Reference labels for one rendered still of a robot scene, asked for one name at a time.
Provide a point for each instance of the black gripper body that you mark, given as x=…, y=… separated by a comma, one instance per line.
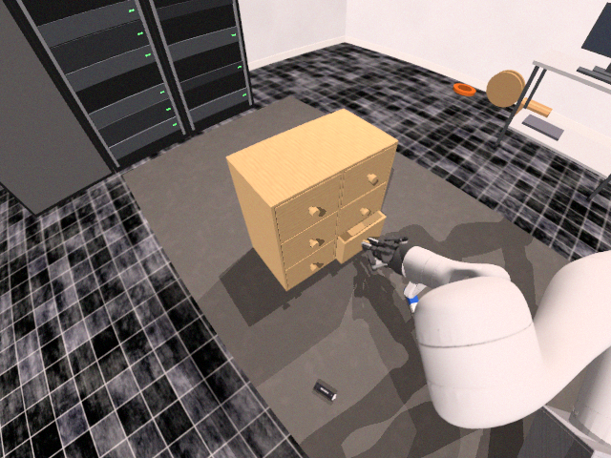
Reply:
x=395, y=260

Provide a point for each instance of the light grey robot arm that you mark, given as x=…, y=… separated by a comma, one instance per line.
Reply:
x=479, y=350

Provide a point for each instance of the blue and white eraser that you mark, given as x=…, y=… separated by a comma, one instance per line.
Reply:
x=412, y=303

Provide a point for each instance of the light wooden chest of drawers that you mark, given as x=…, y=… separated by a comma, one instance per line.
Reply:
x=282, y=167

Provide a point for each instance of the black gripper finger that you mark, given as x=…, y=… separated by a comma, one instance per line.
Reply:
x=386, y=242
x=374, y=251

